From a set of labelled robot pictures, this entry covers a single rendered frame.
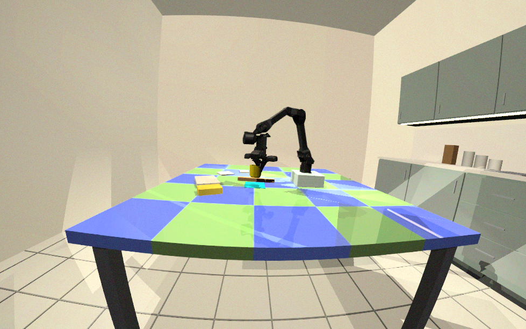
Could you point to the yellow rectangular block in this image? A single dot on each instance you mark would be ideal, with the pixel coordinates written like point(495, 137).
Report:
point(209, 189)

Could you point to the beige rectangular block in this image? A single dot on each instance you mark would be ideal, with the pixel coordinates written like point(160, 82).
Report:
point(204, 180)

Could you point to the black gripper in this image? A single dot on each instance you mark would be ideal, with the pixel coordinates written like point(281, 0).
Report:
point(265, 158)

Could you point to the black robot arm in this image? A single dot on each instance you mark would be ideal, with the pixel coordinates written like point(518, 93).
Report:
point(299, 116)

